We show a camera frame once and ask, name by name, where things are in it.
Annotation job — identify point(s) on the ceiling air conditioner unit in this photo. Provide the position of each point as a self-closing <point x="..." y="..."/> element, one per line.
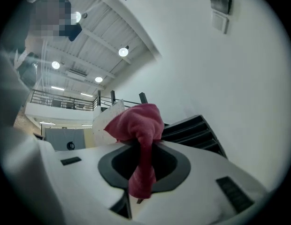
<point x="76" y="72"/>

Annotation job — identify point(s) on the white wall switch plate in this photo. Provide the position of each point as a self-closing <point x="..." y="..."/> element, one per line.
<point x="219" y="21"/>

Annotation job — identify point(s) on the long tube ceiling lamp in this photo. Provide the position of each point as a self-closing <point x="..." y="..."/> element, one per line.
<point x="86" y="94"/>
<point x="57" y="88"/>

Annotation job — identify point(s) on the black head-mounted camera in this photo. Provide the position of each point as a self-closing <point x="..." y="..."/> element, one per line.
<point x="75" y="33"/>

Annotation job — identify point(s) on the grey partition screen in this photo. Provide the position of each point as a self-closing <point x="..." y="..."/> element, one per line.
<point x="58" y="137"/>

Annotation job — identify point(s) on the red cleaning cloth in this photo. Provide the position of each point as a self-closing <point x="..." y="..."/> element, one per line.
<point x="138" y="121"/>

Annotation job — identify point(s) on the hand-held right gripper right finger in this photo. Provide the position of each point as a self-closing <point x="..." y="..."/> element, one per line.
<point x="206" y="172"/>

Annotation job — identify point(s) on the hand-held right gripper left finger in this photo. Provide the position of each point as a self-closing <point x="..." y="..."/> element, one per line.
<point x="89" y="172"/>

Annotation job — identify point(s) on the round ceiling lamp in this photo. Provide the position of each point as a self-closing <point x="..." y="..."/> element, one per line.
<point x="123" y="51"/>
<point x="98" y="79"/>
<point x="77" y="16"/>
<point x="55" y="65"/>

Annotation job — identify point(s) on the white perforated board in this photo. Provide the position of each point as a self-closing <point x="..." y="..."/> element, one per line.
<point x="105" y="125"/>

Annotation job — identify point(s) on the black staircase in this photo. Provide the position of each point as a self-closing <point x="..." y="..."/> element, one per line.
<point x="194" y="130"/>

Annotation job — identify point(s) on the person's head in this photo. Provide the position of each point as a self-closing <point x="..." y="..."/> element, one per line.
<point x="49" y="17"/>

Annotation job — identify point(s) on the black mezzanine railing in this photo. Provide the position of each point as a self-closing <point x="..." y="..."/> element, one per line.
<point x="112" y="97"/>

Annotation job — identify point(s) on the black wall access panel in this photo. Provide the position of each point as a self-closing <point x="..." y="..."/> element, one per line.
<point x="219" y="1"/>

